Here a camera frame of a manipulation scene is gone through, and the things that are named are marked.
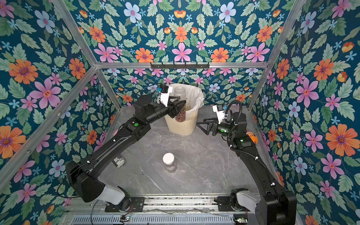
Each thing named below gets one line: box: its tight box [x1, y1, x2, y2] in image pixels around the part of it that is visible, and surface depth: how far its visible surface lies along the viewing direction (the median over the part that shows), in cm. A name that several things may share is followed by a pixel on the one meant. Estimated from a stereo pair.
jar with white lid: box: [162, 152, 177, 173], surface depth 76 cm
